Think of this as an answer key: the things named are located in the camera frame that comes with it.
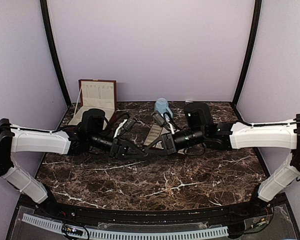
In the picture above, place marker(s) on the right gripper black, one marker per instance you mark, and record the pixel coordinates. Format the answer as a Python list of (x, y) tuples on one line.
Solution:
[(169, 146)]

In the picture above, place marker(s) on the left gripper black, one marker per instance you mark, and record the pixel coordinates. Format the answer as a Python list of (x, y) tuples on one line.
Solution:
[(120, 148)]

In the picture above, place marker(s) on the brown jewelry tray cream lining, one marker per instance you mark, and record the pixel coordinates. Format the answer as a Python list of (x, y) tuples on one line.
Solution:
[(154, 133)]

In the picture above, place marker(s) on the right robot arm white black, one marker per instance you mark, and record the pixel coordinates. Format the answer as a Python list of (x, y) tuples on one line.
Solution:
[(227, 136)]

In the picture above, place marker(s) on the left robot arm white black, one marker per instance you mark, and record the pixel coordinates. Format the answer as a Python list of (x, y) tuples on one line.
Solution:
[(93, 131)]

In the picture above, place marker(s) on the brown jewelry box cream lining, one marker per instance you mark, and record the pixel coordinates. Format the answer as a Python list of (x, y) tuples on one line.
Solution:
[(95, 94)]

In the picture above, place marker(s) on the light blue mug upside down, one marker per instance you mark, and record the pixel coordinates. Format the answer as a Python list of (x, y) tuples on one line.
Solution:
[(162, 106)]

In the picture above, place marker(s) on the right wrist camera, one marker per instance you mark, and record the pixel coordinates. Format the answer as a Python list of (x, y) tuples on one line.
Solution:
[(164, 121)]

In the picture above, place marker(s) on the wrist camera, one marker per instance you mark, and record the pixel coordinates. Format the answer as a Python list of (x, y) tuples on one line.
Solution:
[(164, 121), (124, 127)]

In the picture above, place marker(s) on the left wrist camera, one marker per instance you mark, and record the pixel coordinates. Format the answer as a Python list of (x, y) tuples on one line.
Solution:
[(124, 127)]

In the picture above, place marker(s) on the white slotted cable duct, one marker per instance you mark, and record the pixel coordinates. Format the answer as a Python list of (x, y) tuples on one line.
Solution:
[(88, 233)]

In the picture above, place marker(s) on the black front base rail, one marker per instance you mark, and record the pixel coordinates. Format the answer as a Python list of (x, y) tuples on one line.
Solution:
[(229, 214)]

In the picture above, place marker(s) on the right black frame post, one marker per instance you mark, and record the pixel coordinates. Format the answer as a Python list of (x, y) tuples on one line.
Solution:
[(248, 53)]

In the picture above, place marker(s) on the black frame post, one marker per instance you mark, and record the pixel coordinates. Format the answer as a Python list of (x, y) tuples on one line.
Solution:
[(248, 53), (53, 51)]

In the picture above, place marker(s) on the left black frame post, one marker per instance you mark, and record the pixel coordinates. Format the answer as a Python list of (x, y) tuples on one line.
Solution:
[(53, 51)]

